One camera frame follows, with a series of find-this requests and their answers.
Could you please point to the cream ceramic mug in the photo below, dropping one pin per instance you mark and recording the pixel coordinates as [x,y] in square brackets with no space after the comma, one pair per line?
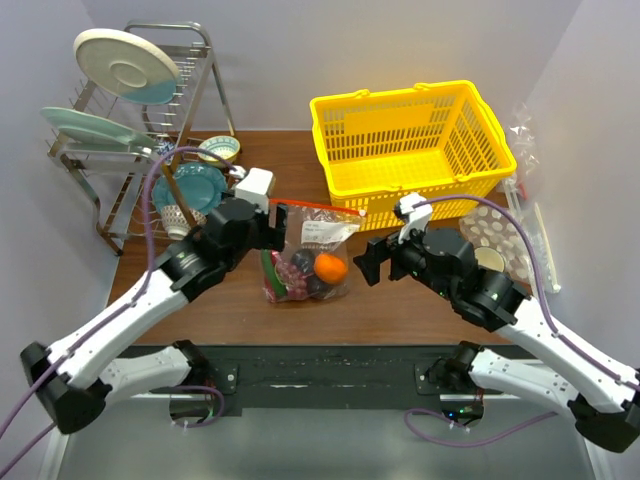
[490,258]

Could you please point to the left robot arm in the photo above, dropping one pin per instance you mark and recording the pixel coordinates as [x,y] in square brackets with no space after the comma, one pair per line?
[78,377]

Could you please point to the dark eggplant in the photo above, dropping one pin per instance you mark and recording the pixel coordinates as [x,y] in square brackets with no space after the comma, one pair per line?
[317,288]

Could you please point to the metal dish rack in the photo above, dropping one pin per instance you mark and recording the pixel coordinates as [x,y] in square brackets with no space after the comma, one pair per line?
[112,176]

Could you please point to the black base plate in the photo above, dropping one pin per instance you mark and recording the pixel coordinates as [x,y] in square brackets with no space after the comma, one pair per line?
[347,377]

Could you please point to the pale green plate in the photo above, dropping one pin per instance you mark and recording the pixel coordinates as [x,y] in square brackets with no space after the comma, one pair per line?
[90,129]

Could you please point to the clear plastic bag pile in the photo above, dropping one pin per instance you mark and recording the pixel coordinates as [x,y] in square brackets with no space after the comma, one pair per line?
[521,191]

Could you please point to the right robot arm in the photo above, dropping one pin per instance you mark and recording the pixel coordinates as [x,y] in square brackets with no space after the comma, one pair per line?
[577,381]

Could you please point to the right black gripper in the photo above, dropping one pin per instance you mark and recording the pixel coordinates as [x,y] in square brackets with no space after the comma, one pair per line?
[369,262]

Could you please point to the aluminium rail frame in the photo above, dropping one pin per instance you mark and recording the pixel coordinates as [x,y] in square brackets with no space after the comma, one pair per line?
[136,440]

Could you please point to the clear zip top bag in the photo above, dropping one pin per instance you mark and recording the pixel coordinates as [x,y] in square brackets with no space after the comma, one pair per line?
[322,228]

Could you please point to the blue patterned small dish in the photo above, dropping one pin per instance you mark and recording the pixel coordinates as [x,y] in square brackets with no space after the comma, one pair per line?
[165,150]

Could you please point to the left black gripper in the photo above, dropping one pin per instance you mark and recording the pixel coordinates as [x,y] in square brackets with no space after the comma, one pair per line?
[272,237]

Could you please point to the white and blue plate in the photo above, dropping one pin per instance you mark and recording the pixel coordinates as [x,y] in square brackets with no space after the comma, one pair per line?
[127,66]

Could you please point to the teal patterned bowl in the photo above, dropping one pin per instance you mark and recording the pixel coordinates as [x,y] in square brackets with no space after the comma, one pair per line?
[223,146]

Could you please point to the polka dot plastic bag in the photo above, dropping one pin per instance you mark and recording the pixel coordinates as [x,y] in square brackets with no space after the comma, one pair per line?
[485,226]

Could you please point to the red grape bunch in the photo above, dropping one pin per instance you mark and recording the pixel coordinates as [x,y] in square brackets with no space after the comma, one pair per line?
[294,279]

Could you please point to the yellow plastic basket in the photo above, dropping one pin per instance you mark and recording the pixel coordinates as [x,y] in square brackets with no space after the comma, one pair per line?
[434,139]

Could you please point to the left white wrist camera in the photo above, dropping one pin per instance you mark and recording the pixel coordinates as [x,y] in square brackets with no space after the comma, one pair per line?
[256,188]

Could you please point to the patterned cup in rack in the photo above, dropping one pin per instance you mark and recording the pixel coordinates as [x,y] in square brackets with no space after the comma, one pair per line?
[174,222]

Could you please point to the green chili pepper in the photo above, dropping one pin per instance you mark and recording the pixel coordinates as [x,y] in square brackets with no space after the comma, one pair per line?
[268,266]

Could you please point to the orange fruit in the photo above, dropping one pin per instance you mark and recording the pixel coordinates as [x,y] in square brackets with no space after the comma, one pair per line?
[330,268]

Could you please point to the teal scalloped plate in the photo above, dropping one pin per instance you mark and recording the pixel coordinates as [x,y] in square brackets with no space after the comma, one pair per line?
[201,186]

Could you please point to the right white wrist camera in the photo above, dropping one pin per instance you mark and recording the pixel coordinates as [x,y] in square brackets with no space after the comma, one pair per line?
[414,212]

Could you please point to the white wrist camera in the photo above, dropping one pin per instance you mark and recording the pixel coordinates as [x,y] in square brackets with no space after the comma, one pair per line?
[256,188]
[414,212]

